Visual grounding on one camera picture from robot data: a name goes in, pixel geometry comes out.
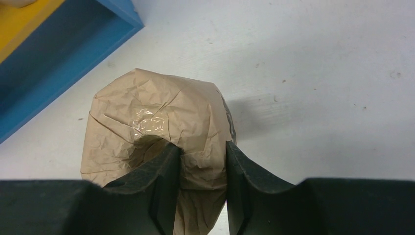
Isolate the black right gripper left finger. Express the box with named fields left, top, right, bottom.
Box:
left=61, top=143, right=181, bottom=235

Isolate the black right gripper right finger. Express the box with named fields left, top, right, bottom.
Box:
left=226, top=141, right=324, bottom=235

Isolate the brown cartoon paper roll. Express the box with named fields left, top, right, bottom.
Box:
left=0, top=0, right=36, bottom=8

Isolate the blue pink yellow shelf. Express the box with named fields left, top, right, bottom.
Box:
left=0, top=0, right=143, bottom=141

